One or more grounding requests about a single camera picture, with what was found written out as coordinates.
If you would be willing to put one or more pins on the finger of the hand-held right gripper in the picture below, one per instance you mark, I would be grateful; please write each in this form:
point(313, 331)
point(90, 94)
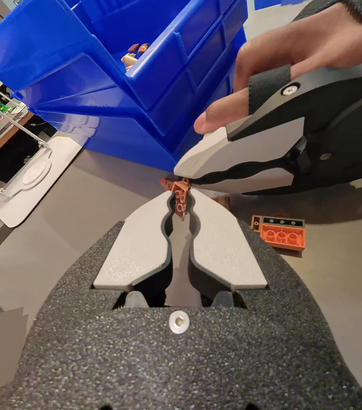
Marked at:
point(248, 150)
point(264, 179)

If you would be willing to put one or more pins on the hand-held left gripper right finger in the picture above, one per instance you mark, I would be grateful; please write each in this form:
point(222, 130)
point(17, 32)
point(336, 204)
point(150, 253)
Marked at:
point(229, 256)

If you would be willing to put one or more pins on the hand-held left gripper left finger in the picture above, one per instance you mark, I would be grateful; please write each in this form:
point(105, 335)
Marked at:
point(133, 253)

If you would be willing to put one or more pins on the person's right hand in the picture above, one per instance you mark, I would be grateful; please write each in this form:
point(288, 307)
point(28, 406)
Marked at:
point(296, 41)

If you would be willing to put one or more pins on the orange grey toy brick assembly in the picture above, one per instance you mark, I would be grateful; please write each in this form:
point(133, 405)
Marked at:
point(280, 237)

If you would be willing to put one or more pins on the dark brown toy brick piece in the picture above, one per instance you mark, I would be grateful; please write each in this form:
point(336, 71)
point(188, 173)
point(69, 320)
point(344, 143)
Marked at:
point(134, 48)
point(144, 48)

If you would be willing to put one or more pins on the tan toy brick piece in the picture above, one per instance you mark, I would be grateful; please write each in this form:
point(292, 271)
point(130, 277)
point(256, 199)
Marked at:
point(129, 61)

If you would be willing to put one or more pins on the wooden table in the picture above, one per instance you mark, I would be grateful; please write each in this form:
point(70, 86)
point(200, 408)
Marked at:
point(8, 128)

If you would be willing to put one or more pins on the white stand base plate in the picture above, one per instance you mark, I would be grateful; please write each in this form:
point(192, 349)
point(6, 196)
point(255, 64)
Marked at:
point(40, 179)

